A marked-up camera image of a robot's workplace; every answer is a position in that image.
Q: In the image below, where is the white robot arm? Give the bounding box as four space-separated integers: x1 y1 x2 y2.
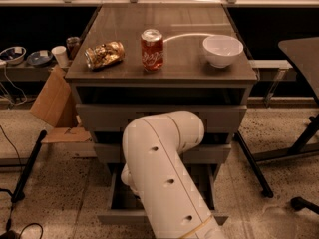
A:
123 111 226 239

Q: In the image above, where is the grey top drawer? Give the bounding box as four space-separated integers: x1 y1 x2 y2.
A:
76 104 247 133

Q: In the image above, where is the grey drawer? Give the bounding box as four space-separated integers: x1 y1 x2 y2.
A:
98 163 228 226
94 143 231 164
76 104 247 133

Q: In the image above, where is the grey drawer cabinet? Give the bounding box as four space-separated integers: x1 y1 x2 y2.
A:
65 3 259 181

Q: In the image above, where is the grey middle drawer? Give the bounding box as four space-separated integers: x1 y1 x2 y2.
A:
94 143 231 164

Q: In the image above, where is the grey bottom drawer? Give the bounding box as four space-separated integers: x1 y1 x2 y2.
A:
98 163 228 226

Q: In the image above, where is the red soda can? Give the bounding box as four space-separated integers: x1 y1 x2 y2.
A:
141 29 163 72

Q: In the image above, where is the white bowl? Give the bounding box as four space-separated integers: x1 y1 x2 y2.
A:
202 35 243 68

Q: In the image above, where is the brown cardboard box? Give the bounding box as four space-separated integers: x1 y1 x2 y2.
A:
30 66 91 143

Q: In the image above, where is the dark glass jar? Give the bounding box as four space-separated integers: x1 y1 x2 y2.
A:
66 37 81 59

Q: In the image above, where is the white paper cup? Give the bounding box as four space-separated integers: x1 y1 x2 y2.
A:
51 46 69 68

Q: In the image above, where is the black right stand leg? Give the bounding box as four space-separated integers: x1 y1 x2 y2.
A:
235 131 273 198

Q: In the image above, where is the black stand leg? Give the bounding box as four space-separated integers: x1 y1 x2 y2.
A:
235 131 273 198
11 130 47 203

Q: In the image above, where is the blue bowl right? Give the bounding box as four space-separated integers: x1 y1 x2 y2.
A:
27 50 53 68

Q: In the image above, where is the blue bowl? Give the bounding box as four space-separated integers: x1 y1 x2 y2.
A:
27 50 53 68
0 46 26 66

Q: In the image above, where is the dark side table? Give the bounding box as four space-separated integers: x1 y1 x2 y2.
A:
278 37 319 156

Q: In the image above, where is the blue bowl left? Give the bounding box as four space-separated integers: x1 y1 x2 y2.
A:
0 46 26 66

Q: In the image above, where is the black chair base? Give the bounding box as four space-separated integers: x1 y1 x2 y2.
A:
290 197 319 214

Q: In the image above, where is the black left stand leg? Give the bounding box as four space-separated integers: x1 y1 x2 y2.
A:
11 130 47 203

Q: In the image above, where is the white cable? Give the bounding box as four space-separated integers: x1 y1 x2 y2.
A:
0 63 29 108

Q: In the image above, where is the black floor cable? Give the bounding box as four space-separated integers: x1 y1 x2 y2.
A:
0 124 45 239

